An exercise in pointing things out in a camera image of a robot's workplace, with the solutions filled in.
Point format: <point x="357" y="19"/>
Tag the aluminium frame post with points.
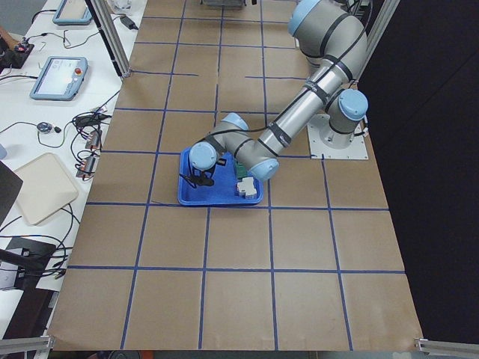
<point x="106" y="27"/>

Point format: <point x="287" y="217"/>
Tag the green terminal block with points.
<point x="240" y="170"/>

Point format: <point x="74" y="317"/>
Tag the black power adapter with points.
<point x="128" y="23"/>

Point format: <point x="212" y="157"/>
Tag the near teach pendant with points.
<point x="60" y="78"/>

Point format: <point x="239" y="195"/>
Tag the beige plastic tray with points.
<point x="47" y="187"/>

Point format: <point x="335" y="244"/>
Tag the blue plastic tray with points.
<point x="222" y="193"/>

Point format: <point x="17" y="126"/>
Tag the teach pendant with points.
<point x="60" y="78"/>
<point x="72" y="12"/>

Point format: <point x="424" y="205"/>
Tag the white circuit breaker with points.
<point x="246" y="188"/>

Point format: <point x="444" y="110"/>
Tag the far teach pendant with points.
<point x="72" y="12"/>

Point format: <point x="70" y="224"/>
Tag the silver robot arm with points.
<point x="334" y="43"/>

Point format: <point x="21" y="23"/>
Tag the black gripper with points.
<point x="202" y="175"/>

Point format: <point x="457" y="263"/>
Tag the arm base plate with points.
<point x="324" y="143"/>

